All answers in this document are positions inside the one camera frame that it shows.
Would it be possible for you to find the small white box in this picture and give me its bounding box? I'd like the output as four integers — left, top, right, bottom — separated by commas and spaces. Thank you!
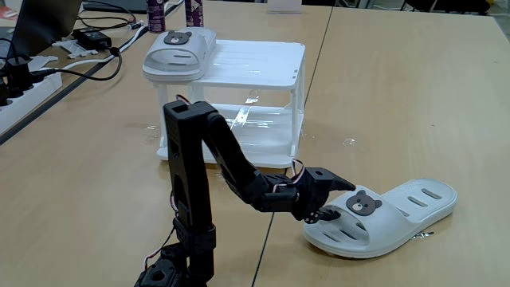
266, 0, 303, 14

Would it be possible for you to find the black power adapter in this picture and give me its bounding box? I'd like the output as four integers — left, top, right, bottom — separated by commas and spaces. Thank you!
73, 27, 113, 51

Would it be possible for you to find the looped black cable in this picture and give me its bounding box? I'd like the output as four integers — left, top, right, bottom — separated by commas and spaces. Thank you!
77, 0, 137, 31

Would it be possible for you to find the dark laptop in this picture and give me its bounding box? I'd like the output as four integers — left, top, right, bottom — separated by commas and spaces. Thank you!
6, 0, 83, 60

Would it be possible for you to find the black power cable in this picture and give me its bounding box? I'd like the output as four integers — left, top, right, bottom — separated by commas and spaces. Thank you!
37, 46, 123, 82

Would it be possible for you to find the white two-tier plastic box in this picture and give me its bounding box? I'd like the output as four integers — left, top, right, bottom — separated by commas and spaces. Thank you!
153, 38, 308, 170

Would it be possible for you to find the white power strip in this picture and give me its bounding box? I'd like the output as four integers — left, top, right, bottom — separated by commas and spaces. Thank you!
0, 71, 64, 137

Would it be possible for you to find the black power plug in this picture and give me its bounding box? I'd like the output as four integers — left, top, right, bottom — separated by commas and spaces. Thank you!
2, 55, 36, 99

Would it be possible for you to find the purple drink can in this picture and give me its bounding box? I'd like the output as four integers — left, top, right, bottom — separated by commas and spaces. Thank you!
184, 0, 205, 29
146, 0, 167, 33

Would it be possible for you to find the white bear slipper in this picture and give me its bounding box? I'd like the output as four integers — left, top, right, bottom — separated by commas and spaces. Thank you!
142, 26, 218, 83
302, 178, 460, 259

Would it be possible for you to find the white cable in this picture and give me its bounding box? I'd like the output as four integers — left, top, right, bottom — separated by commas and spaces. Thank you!
59, 23, 150, 71

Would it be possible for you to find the white plastic part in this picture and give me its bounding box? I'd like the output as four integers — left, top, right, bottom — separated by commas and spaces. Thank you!
51, 38, 99, 60

